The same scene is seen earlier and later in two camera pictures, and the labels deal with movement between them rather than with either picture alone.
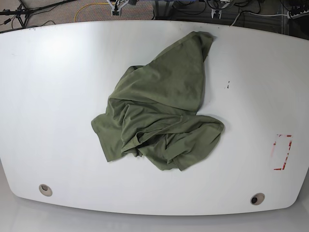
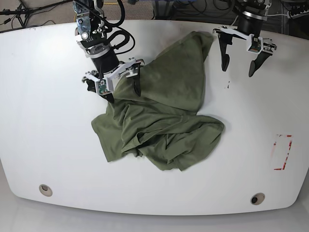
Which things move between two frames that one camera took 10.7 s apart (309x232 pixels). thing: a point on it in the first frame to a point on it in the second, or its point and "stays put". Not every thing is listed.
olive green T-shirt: [153, 109] stays put
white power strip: [290, 16] stays put
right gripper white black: [216, 12] to [250, 25]
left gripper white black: [116, 9] to [108, 66]
